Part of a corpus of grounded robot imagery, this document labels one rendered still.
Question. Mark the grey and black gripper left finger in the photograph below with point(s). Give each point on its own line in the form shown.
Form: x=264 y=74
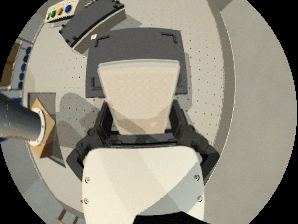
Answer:
x=101 y=130

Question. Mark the beige button panel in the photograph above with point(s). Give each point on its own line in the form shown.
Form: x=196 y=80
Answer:
x=64 y=11

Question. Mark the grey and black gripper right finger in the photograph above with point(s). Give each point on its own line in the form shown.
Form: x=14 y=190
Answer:
x=186 y=135

